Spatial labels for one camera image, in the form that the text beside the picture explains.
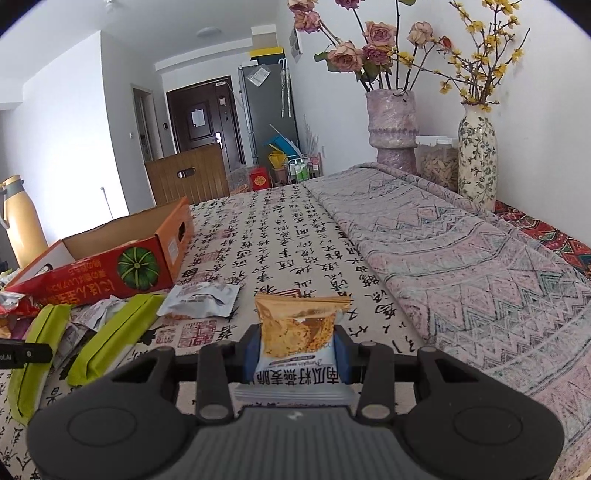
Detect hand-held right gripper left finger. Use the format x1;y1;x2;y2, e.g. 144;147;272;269
104;325;262;424

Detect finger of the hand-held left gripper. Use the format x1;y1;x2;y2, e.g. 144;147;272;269
22;343;54;364

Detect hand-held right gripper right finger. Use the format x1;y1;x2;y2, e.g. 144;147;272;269
333;325;486;424

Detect green snack packet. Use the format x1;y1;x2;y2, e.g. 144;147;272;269
7;304;72;426
67;294;165;387

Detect orange top oat snack packet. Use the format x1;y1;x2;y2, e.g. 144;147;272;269
233;293;352;407

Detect red snack packet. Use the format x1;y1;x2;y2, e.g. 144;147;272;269
0;291;40;319

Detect silver snack packet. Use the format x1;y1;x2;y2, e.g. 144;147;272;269
157;282;243;319

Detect red pumpkin print cardboard box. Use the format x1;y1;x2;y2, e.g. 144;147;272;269
4;196;195;308

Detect white grey snack packet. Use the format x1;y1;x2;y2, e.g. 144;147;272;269
83;298;127;332

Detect calligraphy print tablecloth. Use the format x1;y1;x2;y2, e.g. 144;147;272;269
0;182;430;480

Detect yellow thermos jug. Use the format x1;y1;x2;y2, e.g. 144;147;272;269
0;174;49;268

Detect grey pink patterned blanket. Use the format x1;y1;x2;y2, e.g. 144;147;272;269
300;162;591;480

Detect brown wooden chair back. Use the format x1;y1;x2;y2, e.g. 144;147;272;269
144;144;230;207

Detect blue plastic item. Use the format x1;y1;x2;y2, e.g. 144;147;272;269
264;134;303;160

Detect clear jar of seeds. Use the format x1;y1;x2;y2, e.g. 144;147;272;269
414;135;460;192

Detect dark brown entrance door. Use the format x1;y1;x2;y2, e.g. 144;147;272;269
166;78;245;174

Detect white dried grass bunch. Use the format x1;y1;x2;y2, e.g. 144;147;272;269
302;115;324;158

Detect pink textured vase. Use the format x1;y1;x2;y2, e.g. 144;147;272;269
366;90;419;174

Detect floral patterned vase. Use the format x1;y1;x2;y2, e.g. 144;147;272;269
457;102;498;213

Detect grey refrigerator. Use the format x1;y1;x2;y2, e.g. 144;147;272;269
238;62;300;169

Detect red patterned cloth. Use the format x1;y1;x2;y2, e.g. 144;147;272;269
494;199;591;280

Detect yellow and black box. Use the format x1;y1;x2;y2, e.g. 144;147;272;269
248;45;286;68

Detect dried pink roses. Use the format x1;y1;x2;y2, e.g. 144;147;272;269
287;0;455;93

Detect yellow flower branches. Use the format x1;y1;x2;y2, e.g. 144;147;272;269
397;0;529;114

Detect wire rack with bottles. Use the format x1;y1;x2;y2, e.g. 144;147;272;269
287;156;321;183

